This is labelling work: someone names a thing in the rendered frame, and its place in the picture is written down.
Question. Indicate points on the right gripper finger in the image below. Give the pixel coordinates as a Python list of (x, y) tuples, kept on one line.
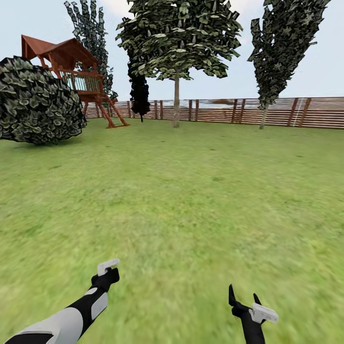
[(232, 300), (257, 299)]

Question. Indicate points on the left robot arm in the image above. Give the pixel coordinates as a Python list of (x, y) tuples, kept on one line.
[(68, 325)]

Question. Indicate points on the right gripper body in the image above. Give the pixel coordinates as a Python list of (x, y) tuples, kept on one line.
[(250, 327)]

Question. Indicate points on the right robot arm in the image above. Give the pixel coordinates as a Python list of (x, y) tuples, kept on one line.
[(252, 319)]

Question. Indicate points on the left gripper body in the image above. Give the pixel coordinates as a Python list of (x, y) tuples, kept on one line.
[(110, 277)]

